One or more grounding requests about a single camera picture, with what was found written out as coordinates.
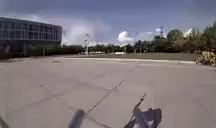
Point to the robot's own part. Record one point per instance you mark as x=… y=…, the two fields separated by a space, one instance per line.
x=77 y=119
x=140 y=119

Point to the pale pole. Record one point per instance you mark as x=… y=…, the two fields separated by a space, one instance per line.
x=86 y=46

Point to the curved grey multi-storey building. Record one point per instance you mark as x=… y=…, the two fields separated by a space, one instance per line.
x=26 y=31

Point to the row of trees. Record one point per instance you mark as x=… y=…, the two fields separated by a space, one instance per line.
x=176 y=40

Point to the grass strip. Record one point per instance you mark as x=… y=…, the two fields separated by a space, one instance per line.
x=146 y=56

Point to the pale kerb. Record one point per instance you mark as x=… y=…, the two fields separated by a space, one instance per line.
x=146 y=60

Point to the grey concrete slab plaza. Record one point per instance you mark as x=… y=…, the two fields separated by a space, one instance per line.
x=129 y=76

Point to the yellow flower bed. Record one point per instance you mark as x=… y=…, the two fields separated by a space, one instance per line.
x=209 y=58

